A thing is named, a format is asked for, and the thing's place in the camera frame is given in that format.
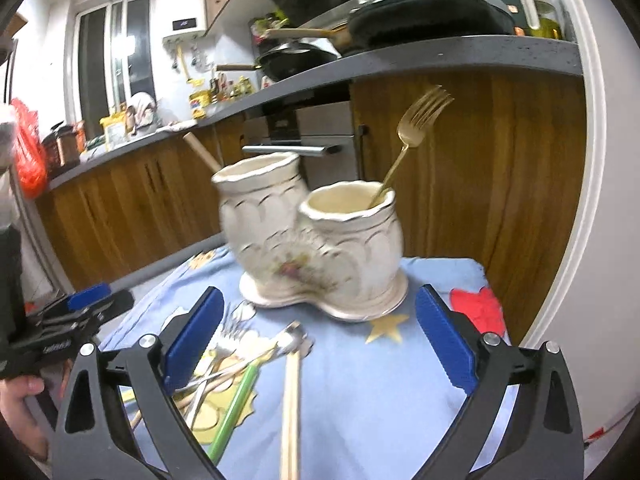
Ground dark green appliance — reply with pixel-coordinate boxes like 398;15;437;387
487;0;521;36

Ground yellow packet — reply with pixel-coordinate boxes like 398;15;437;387
100;112;131;148

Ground dark jar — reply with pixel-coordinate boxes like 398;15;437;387
42;132;62;173
55;122;83;168

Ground grey cloth bundle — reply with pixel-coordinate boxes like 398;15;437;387
125;92;161;136

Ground cream ceramic utensil holder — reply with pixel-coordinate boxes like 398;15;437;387
210;151;410;322

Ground red plastic bag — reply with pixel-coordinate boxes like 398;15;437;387
10;97;48;198

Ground black electric griddle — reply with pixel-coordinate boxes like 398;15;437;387
347;0;516;53

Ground silver fork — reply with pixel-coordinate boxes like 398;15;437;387
190;317;251;411

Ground grey kitchen countertop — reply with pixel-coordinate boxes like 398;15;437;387
47;35;586;191

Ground frying pan with wooden handle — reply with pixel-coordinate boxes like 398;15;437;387
265;25;361;56

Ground hanging wall utensils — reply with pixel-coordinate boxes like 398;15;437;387
170;40;211;83

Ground person's left hand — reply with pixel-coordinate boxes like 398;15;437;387
0;375;51;463

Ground black wok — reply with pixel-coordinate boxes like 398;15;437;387
215;42;341;81

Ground stainless built-in oven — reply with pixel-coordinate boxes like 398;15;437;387
242;100;363;191

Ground blue printed cloth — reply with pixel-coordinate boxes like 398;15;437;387
100;247;521;480

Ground window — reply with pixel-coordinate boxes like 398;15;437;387
75;0;156;128

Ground green handled spoon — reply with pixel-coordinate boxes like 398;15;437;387
206;360;263;468

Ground white water heater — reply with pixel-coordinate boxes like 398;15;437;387
160;0;208;38

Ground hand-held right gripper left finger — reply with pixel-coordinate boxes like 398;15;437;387
52;286;226;480

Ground gold fork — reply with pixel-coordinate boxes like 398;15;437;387
367;85;456;208

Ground yellow bottle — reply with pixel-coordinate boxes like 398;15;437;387
189;90;213;121

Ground green snack bags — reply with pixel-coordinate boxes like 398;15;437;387
250;10;291;43

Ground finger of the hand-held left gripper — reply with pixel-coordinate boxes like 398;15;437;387
27;282;113;323
40;289;136;341

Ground wooden kitchen cabinets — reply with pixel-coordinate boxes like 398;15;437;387
35;72;588;346

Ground row of condiment bottles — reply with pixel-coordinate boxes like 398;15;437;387
210;72;258;103

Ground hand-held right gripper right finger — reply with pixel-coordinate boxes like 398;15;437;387
414;284;587;480

